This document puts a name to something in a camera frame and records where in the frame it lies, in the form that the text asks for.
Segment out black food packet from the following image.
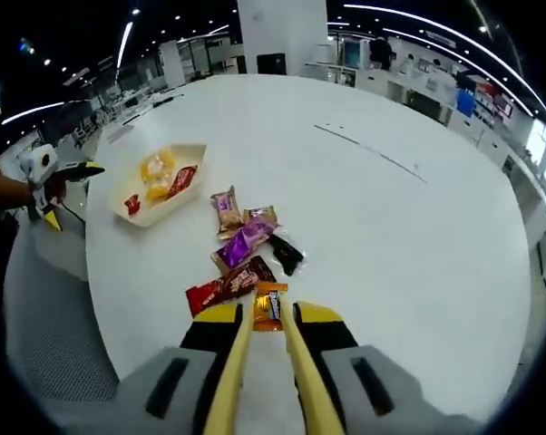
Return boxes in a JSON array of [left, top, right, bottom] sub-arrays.
[[268, 233, 306, 277]]

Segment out yellow food tongs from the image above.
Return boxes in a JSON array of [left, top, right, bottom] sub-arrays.
[[203, 300, 347, 435]]

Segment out black box cabinet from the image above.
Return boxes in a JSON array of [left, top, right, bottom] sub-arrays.
[[257, 53, 287, 76]]

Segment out brown purple food packet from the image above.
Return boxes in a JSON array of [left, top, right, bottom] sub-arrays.
[[210, 185, 245, 246]]

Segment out blue storage box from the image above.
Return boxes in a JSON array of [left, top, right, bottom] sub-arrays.
[[456, 88, 475, 117]]

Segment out black office chair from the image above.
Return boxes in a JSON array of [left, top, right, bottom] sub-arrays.
[[408, 88, 447, 121]]

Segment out beige hexagonal container tray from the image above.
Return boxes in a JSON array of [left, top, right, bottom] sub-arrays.
[[106, 142, 209, 227]]

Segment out long white counter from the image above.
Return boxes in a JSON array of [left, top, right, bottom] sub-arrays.
[[385, 67, 546, 237]]

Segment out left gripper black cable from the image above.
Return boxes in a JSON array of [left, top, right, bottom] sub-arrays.
[[59, 202, 86, 224]]

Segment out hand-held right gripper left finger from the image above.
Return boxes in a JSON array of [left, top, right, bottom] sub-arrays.
[[62, 302, 245, 435]]

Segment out person's left hand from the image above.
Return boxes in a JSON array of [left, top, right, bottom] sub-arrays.
[[48, 179, 70, 203]]

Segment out long curved ceiling light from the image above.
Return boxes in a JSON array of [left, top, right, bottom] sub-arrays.
[[343, 3, 546, 114], [383, 27, 535, 119]]

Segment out red wall display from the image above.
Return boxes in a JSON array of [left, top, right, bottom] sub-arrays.
[[476, 81, 514, 119]]

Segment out grey mesh office chair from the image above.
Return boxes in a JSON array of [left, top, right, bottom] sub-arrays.
[[3, 217, 120, 411]]

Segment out light blue display panel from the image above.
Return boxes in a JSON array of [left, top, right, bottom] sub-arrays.
[[340, 38, 369, 69]]

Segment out black long tool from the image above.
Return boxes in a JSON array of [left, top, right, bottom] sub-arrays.
[[152, 92, 184, 107]]

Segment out long red food packet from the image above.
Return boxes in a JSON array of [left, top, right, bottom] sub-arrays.
[[185, 256, 278, 318]]

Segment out small orange food packet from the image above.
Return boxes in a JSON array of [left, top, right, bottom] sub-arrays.
[[253, 283, 289, 333]]

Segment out white square pillar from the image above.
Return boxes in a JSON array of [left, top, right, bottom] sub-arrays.
[[236, 0, 329, 76]]

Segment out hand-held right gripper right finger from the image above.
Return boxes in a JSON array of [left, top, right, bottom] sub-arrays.
[[292, 300, 483, 435]]

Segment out small brown food packet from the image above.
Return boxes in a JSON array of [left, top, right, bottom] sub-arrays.
[[243, 206, 278, 227]]

